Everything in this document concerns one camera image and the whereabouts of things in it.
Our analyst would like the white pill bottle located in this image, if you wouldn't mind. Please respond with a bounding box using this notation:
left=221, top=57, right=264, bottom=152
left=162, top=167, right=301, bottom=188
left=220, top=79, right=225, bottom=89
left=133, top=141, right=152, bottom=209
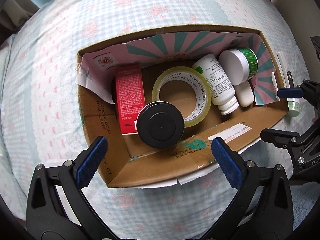
left=192, top=54, right=240, bottom=115

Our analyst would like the green jar white lid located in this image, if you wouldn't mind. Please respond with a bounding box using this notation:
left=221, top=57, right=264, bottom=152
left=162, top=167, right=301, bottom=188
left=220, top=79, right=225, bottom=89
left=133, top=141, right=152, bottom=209
left=219, top=47, right=259, bottom=87

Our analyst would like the cardboard box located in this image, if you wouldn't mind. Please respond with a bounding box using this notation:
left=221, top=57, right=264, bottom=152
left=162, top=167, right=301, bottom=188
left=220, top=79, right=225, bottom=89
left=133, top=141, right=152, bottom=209
left=75, top=26, right=292, bottom=189

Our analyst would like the small pale green jar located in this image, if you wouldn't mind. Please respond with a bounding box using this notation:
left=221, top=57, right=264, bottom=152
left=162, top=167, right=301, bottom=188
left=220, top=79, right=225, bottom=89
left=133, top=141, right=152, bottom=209
left=286, top=97, right=300, bottom=117

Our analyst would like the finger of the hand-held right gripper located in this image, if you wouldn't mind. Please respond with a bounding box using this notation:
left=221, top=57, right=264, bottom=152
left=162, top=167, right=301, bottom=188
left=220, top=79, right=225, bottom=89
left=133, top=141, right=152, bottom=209
left=277, top=80, right=320, bottom=105
left=261, top=128, right=303, bottom=153

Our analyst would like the red carton box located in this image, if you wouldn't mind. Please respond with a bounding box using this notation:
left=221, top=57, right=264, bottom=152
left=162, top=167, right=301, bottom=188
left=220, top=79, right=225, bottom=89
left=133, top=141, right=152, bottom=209
left=115, top=65, right=147, bottom=135

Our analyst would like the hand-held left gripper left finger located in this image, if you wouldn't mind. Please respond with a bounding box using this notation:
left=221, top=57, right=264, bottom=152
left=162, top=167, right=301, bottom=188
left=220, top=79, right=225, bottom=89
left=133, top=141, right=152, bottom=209
left=26, top=136, right=118, bottom=240

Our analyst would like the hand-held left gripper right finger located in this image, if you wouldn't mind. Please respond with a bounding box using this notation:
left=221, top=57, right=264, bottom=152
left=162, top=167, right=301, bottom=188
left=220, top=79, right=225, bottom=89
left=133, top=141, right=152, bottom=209
left=211, top=137, right=294, bottom=240

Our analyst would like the small white bottle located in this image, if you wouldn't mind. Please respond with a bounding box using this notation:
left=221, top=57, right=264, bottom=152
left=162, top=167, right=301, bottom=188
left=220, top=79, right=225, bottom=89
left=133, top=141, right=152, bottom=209
left=236, top=80, right=254, bottom=107

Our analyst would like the black round tin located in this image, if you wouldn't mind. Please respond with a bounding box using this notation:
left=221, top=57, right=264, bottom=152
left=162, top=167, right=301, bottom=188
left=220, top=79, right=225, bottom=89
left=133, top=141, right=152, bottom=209
left=136, top=101, right=185, bottom=149

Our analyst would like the clear packing tape roll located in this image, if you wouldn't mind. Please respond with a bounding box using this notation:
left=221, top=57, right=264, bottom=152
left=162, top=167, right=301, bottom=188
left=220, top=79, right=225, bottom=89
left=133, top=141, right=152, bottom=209
left=152, top=67, right=212, bottom=128

